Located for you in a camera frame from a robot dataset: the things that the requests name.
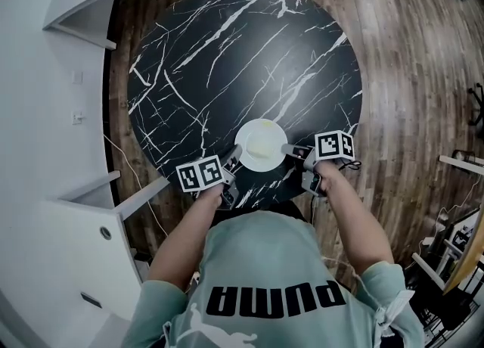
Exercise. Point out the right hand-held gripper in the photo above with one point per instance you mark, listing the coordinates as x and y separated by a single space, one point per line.
334 146

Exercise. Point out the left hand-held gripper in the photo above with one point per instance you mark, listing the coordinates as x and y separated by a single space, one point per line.
198 174

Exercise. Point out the white round plate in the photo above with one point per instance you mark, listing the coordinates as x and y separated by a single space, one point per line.
261 129

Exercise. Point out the person's left forearm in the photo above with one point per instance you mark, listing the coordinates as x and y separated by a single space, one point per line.
181 248

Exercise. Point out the person's right forearm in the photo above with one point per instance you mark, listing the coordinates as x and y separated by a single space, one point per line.
355 233

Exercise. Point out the round black marble table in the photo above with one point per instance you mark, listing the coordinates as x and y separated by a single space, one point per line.
227 74

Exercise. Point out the person's left hand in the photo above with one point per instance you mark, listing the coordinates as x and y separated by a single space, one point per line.
210 197

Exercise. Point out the person's right hand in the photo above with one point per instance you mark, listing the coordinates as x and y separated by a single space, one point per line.
331 176

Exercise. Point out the person's green shirt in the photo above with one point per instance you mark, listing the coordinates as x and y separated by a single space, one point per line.
264 255

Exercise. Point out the grey desk bar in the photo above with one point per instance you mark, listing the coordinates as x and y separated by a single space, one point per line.
461 160

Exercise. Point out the white desk with round grommet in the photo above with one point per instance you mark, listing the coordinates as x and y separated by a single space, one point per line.
75 255

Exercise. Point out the black office chair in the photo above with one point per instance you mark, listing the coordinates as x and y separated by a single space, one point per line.
478 104

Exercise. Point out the black white printed board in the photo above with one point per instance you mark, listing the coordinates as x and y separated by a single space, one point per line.
463 240

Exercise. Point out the wooden desk top edge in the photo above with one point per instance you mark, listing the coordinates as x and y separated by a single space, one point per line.
469 259

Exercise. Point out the white wall socket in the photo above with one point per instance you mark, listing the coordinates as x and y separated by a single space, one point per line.
78 117

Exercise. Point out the white wall switch plate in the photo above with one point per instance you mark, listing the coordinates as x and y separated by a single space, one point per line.
76 76

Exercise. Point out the black wall panel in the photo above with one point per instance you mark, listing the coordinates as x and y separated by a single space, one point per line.
90 299

